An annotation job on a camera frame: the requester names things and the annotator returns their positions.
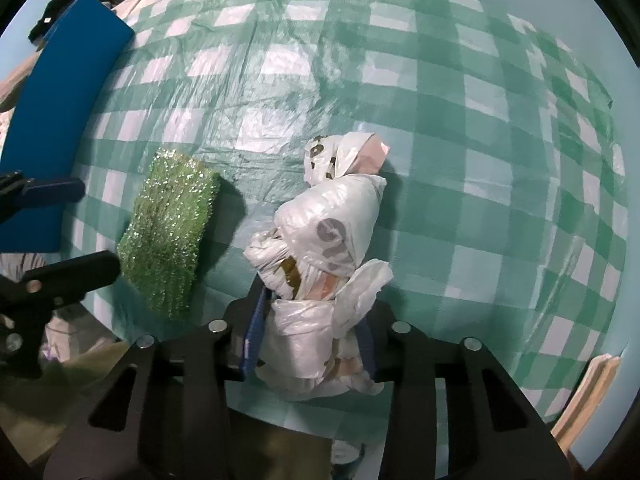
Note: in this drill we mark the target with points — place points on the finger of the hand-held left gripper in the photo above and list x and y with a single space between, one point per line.
70 272
55 190

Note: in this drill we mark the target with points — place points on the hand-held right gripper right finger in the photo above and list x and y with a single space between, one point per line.
369 347

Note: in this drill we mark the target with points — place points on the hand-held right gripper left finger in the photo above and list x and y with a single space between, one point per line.
252 335

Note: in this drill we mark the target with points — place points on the blue-rimmed cardboard box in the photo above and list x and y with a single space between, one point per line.
60 110

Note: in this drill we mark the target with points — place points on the large white plastic bag bundle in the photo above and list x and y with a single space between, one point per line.
320 280

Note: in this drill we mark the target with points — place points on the green sequin plush toy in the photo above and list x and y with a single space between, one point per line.
170 230

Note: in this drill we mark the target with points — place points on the black clothes pile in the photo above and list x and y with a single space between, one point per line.
50 15

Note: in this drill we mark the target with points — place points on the spotted white plastic bag bundle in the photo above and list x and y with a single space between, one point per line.
340 157

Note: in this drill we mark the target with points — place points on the green checked tablecloth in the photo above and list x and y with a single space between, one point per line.
450 160

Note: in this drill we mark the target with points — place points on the light wooden boards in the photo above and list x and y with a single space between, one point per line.
590 400

